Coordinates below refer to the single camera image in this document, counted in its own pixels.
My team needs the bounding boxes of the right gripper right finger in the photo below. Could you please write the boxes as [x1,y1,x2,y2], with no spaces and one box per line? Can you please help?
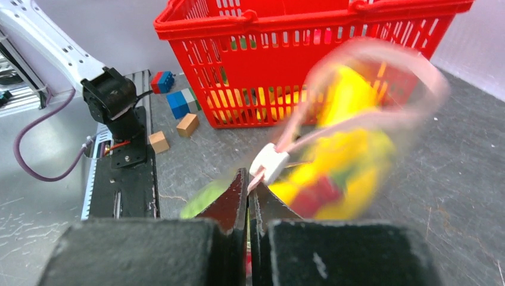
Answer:
[249,185,442,285]

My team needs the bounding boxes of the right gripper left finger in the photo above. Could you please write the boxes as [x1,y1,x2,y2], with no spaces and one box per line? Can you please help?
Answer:
[38,168,249,285]

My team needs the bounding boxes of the red chili pepper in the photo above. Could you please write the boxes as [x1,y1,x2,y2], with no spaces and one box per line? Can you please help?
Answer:
[289,176,344,217]

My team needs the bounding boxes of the green leafy vegetable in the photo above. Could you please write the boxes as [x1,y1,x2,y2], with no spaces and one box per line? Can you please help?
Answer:
[179,181,229,219]

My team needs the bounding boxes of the clear zip top bag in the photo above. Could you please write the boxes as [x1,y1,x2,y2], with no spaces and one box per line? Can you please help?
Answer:
[179,37,451,222]

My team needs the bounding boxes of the yellow banana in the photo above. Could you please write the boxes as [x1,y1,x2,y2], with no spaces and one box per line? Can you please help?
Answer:
[269,66,396,220]

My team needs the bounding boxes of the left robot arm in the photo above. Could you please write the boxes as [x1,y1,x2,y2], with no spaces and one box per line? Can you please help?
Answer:
[1,1,145,141]

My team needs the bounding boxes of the small wooden cube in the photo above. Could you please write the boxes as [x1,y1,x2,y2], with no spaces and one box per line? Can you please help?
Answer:
[148,131,170,154]

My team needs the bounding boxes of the blue grey green block stack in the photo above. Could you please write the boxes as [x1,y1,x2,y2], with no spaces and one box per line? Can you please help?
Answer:
[166,88,201,119]

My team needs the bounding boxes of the red blue toy block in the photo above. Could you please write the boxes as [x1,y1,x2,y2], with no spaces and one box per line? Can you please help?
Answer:
[151,71,174,94]

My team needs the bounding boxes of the red plastic basket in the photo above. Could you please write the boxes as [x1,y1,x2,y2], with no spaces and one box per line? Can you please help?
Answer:
[154,1,472,129]

